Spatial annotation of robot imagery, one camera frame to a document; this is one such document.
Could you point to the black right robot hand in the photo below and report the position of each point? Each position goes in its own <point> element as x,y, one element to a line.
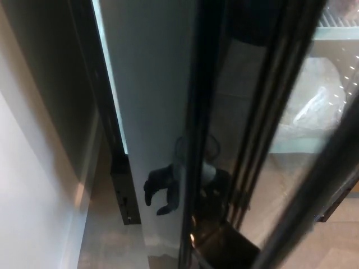
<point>168,193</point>

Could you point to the glass refrigerator door black frame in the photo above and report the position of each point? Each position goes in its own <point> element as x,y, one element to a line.
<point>157,92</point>

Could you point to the clear plastic bag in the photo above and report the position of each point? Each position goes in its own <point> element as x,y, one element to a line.
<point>314,101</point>

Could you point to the black diagonal door bar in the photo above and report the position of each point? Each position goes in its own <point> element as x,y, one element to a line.
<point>314,179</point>

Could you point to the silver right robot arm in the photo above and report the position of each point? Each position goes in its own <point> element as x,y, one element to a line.
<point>208,171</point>

